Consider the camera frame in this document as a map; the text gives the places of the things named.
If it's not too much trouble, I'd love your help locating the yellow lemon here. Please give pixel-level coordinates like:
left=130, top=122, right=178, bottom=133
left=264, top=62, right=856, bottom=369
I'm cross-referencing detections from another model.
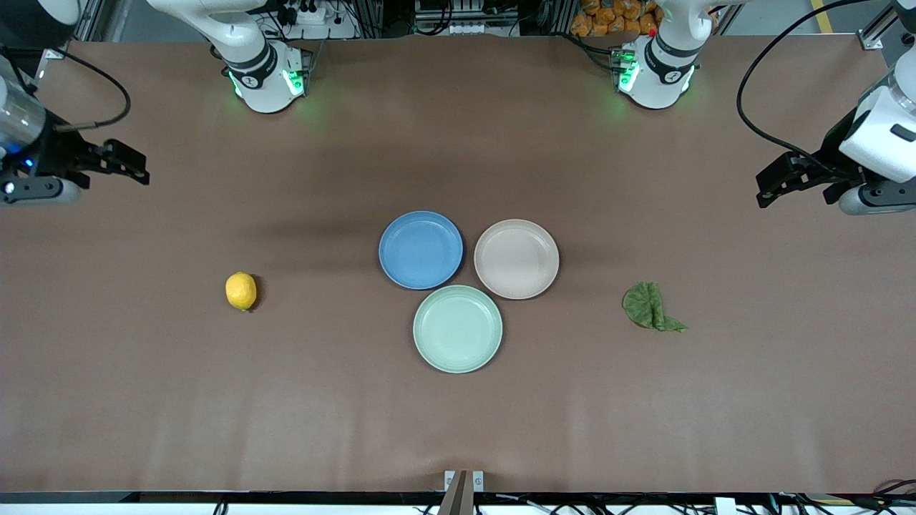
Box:
left=225, top=272, right=258, bottom=313

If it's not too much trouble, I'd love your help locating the brown table cover sheet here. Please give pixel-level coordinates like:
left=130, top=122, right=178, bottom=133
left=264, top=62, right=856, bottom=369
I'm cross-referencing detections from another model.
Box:
left=0, top=34, right=916, bottom=494

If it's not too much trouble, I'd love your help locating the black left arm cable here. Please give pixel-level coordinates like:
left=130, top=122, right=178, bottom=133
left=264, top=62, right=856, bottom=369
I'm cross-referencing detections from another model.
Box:
left=737, top=0, right=859, bottom=176

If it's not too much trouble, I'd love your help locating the green lettuce leaf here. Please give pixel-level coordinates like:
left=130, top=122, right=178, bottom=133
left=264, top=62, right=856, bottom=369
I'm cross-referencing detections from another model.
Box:
left=622, top=281, right=688, bottom=334

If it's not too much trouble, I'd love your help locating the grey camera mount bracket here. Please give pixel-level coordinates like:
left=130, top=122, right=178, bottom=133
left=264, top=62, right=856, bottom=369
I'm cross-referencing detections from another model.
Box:
left=444, top=470, right=485, bottom=515

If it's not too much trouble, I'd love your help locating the white power strip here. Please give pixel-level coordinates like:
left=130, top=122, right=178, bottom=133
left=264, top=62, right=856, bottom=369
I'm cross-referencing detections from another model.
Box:
left=276, top=0, right=338, bottom=26

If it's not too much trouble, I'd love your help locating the blue round plate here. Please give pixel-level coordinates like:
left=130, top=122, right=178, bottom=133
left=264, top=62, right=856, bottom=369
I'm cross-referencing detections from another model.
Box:
left=379, top=210, right=464, bottom=290

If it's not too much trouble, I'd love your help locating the orange snack bags pile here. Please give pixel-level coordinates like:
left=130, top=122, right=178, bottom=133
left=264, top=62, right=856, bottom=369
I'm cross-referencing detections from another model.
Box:
left=570, top=0, right=663, bottom=38

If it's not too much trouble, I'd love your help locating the pale green round plate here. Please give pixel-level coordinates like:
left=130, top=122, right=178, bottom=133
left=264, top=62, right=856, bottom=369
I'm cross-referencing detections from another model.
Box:
left=413, top=285, right=503, bottom=374

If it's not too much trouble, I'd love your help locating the beige round plate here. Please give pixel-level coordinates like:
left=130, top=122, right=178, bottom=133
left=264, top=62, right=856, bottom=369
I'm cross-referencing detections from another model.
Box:
left=474, top=219, right=560, bottom=300

